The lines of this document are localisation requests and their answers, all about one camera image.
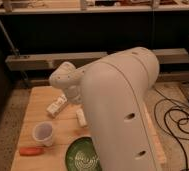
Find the green ceramic bowl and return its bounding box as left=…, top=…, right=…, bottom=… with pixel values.
left=65, top=137, right=102, bottom=171

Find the white sponge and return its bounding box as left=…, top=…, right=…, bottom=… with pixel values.
left=76, top=109, right=87, bottom=127

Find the white plastic cup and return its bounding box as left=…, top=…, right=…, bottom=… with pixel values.
left=32, top=122, right=54, bottom=147

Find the orange carrot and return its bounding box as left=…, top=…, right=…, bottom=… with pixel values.
left=19, top=147, right=44, bottom=156

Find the black cable on floor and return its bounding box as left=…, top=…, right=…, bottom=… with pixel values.
left=153, top=87, right=189, bottom=171

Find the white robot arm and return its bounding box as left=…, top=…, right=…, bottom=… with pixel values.
left=49, top=47, right=162, bottom=171

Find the small white carton box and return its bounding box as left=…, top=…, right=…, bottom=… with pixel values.
left=46, top=94, right=68, bottom=118

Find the grey metal pole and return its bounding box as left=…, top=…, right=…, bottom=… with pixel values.
left=0, top=19, right=30, bottom=88

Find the wooden shelf rack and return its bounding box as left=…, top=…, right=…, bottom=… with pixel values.
left=0, top=9, right=189, bottom=89

